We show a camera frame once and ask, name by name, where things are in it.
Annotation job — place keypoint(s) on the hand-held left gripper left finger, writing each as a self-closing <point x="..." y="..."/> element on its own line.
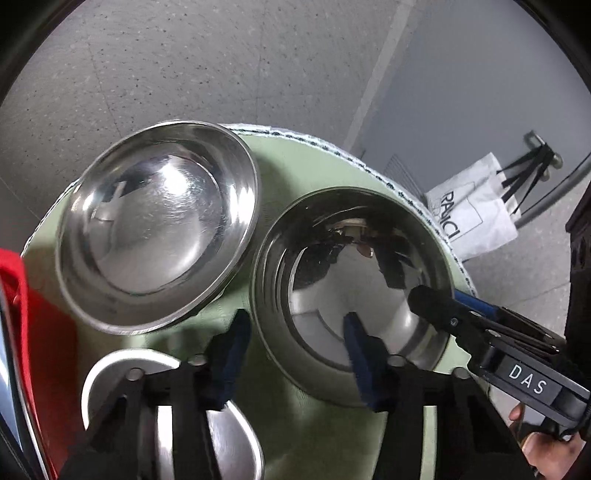
<point x="231" y="360"/>

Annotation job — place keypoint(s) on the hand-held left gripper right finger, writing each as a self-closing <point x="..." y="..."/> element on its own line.
<point x="364" y="364"/>

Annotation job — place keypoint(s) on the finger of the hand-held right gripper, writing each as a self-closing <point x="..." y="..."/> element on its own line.
<point x="438" y="309"/>
<point x="480" y="305"/>

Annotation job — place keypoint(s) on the deep stainless steel bowl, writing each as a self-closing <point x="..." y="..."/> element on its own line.
<point x="323" y="295"/>

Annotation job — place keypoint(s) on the person's right hand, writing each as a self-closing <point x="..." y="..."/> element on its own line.
<point x="563" y="457"/>

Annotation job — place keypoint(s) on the small white-rimmed steel bowl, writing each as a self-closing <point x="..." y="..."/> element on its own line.
<point x="226" y="443"/>

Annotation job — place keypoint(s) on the white paper shopping bag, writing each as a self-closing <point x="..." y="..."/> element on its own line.
<point x="480" y="217"/>

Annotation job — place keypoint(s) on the green round table mat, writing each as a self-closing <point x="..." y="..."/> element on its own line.
<point x="318" y="443"/>

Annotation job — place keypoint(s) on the black furniture piece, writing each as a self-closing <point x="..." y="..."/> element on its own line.
<point x="579" y="277"/>

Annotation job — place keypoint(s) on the floor vent grille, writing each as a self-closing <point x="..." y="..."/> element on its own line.
<point x="404" y="175"/>

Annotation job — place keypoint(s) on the shallow stainless steel plate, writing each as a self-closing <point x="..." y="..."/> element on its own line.
<point x="157" y="230"/>

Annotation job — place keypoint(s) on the red cloth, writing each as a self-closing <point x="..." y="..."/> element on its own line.
<point x="41" y="332"/>

